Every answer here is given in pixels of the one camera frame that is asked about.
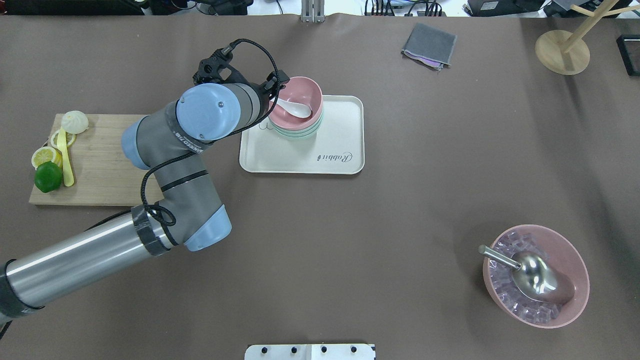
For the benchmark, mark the white ceramic spoon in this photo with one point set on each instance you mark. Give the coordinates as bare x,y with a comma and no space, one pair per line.
296,109

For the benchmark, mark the cream rabbit tray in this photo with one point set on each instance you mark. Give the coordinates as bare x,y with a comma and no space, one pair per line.
337,147

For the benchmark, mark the aluminium frame post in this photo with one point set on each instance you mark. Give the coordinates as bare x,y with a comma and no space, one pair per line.
312,11

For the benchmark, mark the green bowl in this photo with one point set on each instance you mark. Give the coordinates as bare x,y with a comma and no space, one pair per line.
296,134

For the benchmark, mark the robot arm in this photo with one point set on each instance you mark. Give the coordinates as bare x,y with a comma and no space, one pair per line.
167,144

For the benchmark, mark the green lime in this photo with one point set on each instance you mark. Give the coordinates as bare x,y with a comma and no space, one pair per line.
48,177

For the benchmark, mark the yellow plastic knife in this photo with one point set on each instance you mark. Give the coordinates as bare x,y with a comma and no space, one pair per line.
67,169

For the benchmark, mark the metal ice scoop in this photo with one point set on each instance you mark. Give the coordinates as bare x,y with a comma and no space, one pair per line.
534,278

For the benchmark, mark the bamboo cutting board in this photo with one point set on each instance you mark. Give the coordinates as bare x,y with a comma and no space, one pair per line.
103,176

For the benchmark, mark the large pink ice bowl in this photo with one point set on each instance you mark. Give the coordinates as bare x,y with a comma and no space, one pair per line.
557,252

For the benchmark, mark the small pink bowl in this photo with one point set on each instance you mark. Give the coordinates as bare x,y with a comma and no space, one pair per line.
302,90

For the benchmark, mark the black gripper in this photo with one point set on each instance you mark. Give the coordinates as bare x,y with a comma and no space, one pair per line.
270,92

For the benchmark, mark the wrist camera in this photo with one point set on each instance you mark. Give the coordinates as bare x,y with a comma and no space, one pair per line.
217,69

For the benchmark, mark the lemon ring slice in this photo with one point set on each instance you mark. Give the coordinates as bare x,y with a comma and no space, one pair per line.
53,139

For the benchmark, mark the grey purple folded cloth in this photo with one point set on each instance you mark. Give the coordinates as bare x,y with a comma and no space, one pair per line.
430,46

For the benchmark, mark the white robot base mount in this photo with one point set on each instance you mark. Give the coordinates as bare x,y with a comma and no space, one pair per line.
311,351

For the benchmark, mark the wooden stand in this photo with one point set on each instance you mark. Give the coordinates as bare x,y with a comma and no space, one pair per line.
564,52

